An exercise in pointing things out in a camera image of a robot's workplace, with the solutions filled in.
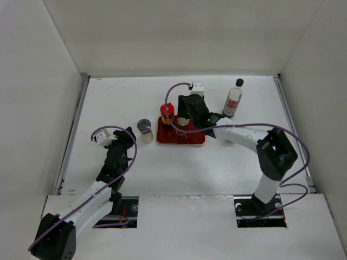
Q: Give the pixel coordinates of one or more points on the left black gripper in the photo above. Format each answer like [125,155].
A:
[122,138]

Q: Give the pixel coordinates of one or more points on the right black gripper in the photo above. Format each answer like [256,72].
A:
[182,104]

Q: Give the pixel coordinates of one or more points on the red-capped sauce jar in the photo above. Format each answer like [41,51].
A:
[167,112]

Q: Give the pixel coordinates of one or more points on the black-capped white bottle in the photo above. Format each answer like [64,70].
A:
[182,121]

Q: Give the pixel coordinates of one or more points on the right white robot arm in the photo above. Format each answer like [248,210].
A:
[276,155]

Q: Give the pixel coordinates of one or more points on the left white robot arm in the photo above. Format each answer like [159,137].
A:
[58,234]

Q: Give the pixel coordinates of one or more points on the silver-capped glass shaker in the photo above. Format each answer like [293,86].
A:
[146,134]

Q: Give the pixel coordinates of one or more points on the red rectangular tray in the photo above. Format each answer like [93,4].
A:
[167,135]

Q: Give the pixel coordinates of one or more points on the tall clear vinegar bottle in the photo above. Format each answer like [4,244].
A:
[233,99]

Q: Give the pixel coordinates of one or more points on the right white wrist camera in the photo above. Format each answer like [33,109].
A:
[197,88]

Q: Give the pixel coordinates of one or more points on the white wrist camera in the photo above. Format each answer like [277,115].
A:
[197,88]
[103,138]

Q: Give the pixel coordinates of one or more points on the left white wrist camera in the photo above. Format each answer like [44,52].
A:
[103,138]

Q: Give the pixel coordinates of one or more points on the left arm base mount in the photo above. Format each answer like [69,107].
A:
[122,216]

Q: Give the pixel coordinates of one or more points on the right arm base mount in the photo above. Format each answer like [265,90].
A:
[251,214]

